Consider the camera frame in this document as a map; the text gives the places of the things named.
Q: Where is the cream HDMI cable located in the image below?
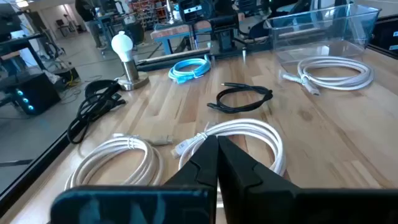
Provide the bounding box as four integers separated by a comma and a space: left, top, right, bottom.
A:
63, 133, 175, 191
279, 55, 375, 96

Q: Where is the black side table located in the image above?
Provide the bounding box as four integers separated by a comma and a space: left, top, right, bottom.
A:
0, 32, 50, 74

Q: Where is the light blue cable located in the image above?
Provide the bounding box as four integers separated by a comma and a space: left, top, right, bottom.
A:
167, 57, 212, 85

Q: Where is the black HDMI cable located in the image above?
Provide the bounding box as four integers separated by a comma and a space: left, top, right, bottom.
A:
206, 82, 274, 114
66, 85, 127, 146

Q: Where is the black computer with blue lights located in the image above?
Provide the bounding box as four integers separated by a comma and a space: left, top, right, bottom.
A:
12, 72, 62, 116

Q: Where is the blue-legged wooden workbench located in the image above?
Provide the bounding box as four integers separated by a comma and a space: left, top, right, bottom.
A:
150, 12, 246, 56

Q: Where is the person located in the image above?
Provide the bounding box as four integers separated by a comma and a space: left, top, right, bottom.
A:
74, 0, 108, 50

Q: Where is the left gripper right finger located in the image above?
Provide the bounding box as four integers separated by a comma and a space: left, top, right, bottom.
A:
217, 135, 398, 224

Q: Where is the clear plastic bin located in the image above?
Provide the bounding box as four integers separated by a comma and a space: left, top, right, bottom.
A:
263, 2, 382, 66

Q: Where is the white bulb metal lamp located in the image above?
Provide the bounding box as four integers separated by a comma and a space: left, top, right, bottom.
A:
111, 30, 150, 91

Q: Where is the white HDMI cable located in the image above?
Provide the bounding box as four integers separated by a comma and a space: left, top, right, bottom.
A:
170, 118, 287, 177

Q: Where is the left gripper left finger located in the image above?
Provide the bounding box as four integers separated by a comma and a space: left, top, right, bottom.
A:
50, 135, 220, 224

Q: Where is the black equipment case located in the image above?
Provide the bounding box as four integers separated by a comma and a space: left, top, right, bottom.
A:
369, 14, 398, 54

